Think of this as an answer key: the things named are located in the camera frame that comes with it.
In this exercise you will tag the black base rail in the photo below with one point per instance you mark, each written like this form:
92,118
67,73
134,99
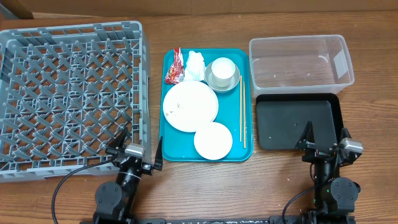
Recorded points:
271,220

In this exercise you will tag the grey plastic dish rack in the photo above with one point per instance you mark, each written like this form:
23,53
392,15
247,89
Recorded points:
67,92

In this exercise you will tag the large white plate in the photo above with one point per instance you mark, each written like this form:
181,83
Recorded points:
189,105

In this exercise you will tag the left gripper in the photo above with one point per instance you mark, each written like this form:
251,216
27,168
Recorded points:
117,143

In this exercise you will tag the small pink bowl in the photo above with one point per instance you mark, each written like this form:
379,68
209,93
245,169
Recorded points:
213,141

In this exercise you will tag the red snack wrapper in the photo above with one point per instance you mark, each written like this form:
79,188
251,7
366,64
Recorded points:
175,74

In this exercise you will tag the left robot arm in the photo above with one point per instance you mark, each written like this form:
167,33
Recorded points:
114,199

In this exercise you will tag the white paper cup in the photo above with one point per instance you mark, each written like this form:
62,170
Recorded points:
223,70

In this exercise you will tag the clear plastic bin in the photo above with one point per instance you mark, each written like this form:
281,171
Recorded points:
300,64

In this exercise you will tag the teal serving tray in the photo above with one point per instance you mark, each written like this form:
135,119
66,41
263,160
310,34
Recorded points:
178,146

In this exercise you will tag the black plastic tray bin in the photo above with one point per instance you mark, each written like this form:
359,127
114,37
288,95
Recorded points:
281,119

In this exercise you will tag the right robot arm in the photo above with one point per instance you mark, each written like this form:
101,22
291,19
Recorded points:
335,196

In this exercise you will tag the wooden chopstick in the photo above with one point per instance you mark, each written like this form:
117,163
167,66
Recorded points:
244,116
240,109

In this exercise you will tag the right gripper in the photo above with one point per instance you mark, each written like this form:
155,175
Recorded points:
305,142

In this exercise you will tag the left wooden chopstick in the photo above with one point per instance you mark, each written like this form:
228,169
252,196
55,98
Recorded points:
240,109

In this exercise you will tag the right wooden chopstick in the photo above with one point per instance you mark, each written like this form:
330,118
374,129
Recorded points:
244,116

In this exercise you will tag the crumpled white tissue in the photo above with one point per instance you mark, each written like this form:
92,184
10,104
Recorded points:
195,67

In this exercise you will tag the grey metal saucer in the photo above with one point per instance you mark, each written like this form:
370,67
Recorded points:
210,79

